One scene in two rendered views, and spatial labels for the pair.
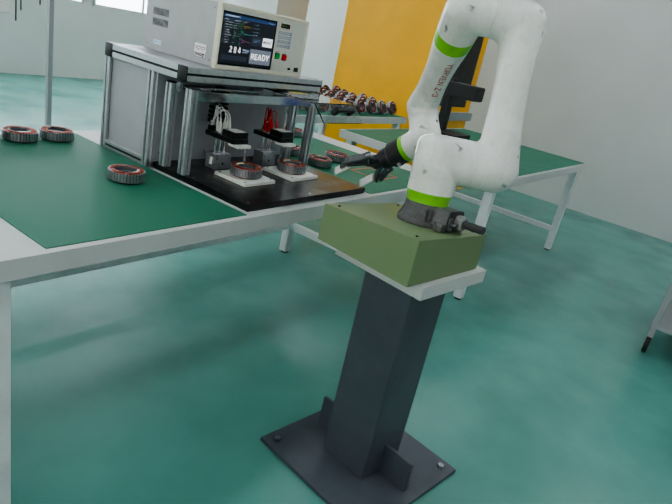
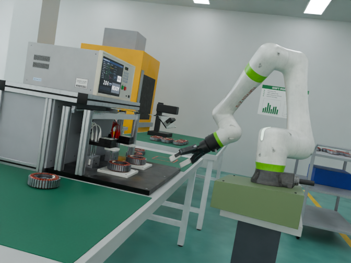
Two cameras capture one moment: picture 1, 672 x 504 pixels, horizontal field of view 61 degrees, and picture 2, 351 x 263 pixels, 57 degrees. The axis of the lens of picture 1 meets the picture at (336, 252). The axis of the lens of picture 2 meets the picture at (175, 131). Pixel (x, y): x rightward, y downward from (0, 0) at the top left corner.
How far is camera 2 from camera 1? 0.85 m
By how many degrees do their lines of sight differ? 27
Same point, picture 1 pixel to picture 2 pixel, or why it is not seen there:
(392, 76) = not seen: hidden behind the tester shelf
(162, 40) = (43, 78)
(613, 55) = (215, 90)
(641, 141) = not seen: hidden behind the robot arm
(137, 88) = (31, 112)
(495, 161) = (307, 140)
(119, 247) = (110, 246)
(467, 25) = (275, 63)
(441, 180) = (283, 155)
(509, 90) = (302, 99)
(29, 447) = not seen: outside the picture
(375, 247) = (266, 205)
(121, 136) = (11, 151)
